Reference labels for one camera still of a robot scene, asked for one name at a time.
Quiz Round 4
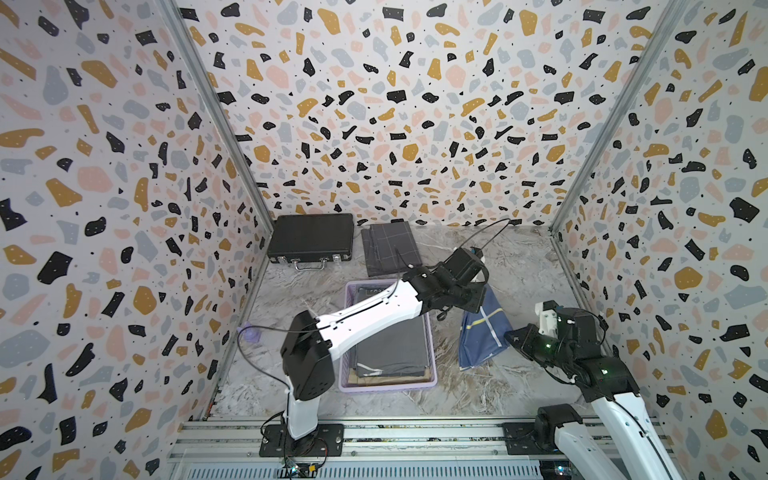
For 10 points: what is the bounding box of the blue yellow-striped pillowcase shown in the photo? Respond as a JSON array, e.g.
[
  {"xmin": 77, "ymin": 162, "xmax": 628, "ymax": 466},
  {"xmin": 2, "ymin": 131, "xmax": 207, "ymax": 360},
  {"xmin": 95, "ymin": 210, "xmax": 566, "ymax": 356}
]
[{"xmin": 458, "ymin": 286, "xmax": 512, "ymax": 370}]

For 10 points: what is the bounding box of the grey Passion pillowcase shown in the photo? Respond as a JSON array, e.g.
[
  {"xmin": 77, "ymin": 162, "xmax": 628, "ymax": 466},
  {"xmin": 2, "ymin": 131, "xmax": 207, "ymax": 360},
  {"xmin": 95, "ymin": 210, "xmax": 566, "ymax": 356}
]
[{"xmin": 346, "ymin": 316, "xmax": 430, "ymax": 379}]

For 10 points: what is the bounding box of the grey cream tan pillowcase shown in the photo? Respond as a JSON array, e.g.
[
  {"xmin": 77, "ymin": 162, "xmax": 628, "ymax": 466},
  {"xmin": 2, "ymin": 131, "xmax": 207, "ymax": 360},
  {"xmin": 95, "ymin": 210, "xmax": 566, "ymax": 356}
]
[{"xmin": 346, "ymin": 372, "xmax": 432, "ymax": 387}]

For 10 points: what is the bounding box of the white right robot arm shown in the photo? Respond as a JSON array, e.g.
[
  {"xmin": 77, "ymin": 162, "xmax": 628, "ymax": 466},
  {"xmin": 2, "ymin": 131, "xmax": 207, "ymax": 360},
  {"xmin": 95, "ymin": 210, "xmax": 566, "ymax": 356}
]
[{"xmin": 504, "ymin": 300, "xmax": 682, "ymax": 479}]

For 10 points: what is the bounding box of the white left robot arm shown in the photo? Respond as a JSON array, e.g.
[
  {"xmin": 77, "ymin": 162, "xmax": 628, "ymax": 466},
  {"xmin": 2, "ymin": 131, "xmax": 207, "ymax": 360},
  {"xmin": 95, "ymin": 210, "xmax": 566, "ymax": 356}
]
[{"xmin": 260, "ymin": 246, "xmax": 489, "ymax": 459}]

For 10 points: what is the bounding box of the dark grey checked folded sheet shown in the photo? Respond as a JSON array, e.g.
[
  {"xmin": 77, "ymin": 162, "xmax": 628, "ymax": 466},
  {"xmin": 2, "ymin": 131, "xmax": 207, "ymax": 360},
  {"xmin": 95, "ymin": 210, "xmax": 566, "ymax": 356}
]
[{"xmin": 361, "ymin": 221, "xmax": 423, "ymax": 277}]

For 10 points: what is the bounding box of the lilac perforated plastic basket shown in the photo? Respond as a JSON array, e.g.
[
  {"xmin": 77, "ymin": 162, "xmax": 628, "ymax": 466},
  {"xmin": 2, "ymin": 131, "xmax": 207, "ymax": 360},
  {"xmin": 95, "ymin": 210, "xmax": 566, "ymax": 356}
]
[{"xmin": 337, "ymin": 314, "xmax": 437, "ymax": 393}]

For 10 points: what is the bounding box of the black hard carrying case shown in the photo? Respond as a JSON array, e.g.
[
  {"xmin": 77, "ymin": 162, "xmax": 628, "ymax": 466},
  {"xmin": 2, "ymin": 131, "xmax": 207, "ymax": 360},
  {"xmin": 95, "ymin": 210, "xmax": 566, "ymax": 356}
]
[{"xmin": 267, "ymin": 213, "xmax": 355, "ymax": 271}]

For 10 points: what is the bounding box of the small purple toy figure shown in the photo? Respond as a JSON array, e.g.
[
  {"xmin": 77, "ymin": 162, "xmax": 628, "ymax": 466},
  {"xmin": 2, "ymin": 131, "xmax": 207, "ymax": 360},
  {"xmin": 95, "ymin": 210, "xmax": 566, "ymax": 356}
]
[{"xmin": 238, "ymin": 324, "xmax": 261, "ymax": 344}]

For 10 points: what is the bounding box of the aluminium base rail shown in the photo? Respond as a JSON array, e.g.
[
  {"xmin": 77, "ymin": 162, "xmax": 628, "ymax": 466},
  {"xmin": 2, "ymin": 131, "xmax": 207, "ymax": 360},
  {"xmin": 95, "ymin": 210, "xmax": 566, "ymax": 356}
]
[{"xmin": 164, "ymin": 416, "xmax": 667, "ymax": 480}]

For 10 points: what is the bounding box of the right aluminium corner post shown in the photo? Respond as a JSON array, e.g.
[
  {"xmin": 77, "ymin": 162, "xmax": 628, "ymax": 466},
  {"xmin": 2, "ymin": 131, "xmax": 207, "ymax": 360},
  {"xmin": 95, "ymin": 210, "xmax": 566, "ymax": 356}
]
[{"xmin": 549, "ymin": 0, "xmax": 688, "ymax": 240}]

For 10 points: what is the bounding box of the aluminium corner post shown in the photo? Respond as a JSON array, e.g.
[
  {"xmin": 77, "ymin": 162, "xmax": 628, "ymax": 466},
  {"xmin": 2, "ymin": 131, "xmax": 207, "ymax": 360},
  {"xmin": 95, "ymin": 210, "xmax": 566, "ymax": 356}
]
[
  {"xmin": 156, "ymin": 0, "xmax": 274, "ymax": 236},
  {"xmin": 549, "ymin": 0, "xmax": 688, "ymax": 240}
]

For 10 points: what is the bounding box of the left aluminium corner post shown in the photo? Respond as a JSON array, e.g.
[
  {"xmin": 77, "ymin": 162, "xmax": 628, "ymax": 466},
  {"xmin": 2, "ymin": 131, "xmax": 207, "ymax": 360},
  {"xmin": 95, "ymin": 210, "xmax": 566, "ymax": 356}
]
[{"xmin": 156, "ymin": 0, "xmax": 274, "ymax": 236}]

